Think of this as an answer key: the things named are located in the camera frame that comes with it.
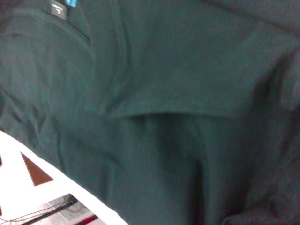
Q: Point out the black shirt with FREE print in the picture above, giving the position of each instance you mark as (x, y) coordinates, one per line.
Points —
(164, 93)

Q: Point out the brown triangular piece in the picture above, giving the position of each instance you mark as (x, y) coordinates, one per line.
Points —
(35, 173)

